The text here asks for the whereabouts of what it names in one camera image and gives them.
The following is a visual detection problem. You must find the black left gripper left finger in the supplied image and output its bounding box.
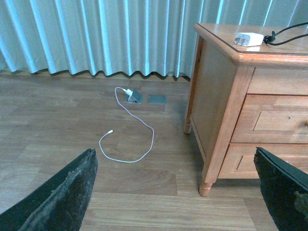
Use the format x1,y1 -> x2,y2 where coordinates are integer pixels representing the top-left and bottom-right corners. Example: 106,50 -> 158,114
0,149 -> 98,231

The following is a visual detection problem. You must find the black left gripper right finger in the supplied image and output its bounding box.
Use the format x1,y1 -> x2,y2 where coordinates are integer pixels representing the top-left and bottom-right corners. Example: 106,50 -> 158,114
254,147 -> 308,231

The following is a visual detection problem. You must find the wooden drawer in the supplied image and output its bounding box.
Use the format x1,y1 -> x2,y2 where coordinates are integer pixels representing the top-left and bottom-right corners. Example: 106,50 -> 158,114
218,143 -> 308,179
231,94 -> 308,144

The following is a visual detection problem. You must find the black charger cable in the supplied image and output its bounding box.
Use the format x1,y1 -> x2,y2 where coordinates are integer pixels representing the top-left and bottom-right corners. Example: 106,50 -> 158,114
263,22 -> 308,46

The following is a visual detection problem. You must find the white charger adapter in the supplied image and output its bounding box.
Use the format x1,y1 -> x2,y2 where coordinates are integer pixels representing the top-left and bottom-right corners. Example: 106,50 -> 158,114
234,32 -> 264,47

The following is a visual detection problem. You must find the wooden nightstand cabinet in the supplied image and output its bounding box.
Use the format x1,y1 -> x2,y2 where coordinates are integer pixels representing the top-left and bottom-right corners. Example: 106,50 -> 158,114
184,23 -> 308,196

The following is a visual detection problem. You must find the small white floor plug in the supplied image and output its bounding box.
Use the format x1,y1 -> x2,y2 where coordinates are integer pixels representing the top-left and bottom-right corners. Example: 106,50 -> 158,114
124,89 -> 133,96

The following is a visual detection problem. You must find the open grey floor socket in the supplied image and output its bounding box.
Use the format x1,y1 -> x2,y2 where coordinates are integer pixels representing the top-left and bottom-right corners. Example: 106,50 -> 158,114
124,89 -> 143,103

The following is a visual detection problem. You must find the closed grey floor socket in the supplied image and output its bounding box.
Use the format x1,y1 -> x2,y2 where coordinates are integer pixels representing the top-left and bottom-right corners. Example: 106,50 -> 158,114
148,95 -> 167,104

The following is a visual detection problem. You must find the light blue pleated curtain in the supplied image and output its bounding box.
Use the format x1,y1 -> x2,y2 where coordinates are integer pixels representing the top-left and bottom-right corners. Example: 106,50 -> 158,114
0,0 -> 308,76

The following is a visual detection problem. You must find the white cable on floor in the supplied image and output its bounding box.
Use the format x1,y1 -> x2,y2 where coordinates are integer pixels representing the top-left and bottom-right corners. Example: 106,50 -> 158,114
99,87 -> 155,163

